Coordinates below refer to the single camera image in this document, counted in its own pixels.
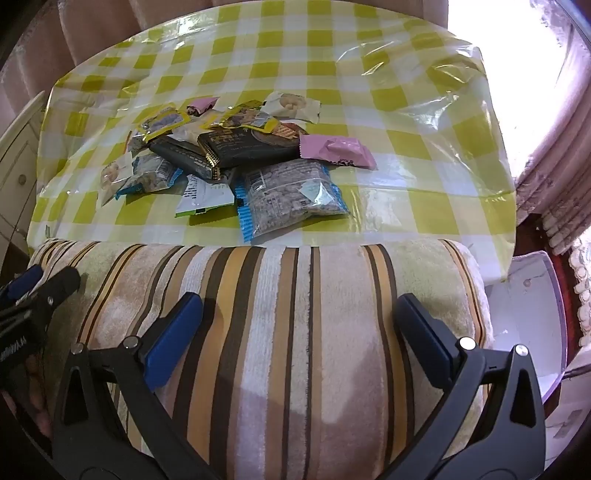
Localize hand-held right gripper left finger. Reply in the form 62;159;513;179
52;292;204;480

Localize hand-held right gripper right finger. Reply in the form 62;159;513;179
394;293;546;480

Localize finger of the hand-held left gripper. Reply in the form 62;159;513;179
0;265;44;302
13;267;82;320

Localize purple and white box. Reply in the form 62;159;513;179
485;251;568;402

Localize green pea snack packet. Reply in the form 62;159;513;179
175;174;235;217

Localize black gold-edged snack packet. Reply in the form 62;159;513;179
148;137;222;181

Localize clear seed packet blue edges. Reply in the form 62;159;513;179
233;159;350;244

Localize black cracker-print snack packet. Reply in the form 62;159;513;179
198;121;303;168

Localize person's left hand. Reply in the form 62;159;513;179
0;356;54;439

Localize small white snack packet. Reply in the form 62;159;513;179
99;157;134;206

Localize white cabinet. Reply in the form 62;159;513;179
0;90;47;250

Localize yellow checked plastic tablecloth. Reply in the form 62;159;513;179
27;2;517;284

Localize small seed packet blue edges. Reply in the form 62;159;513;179
115;154;183;199

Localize white lace curtain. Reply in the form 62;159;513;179
540;203;591;356

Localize beige snack packet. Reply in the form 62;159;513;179
173;117;213;144

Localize pink embroidered curtain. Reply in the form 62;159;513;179
512;28;591;222

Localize small pink snack packet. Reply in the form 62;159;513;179
187;97;220;116

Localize white nut snack packet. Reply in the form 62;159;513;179
263;91;321;124

